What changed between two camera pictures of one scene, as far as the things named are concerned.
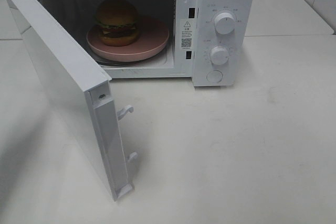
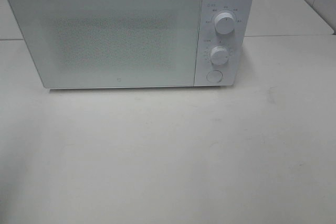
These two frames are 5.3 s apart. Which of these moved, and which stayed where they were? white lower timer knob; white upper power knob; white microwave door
Moved: white microwave door
Stayed: white upper power knob; white lower timer knob
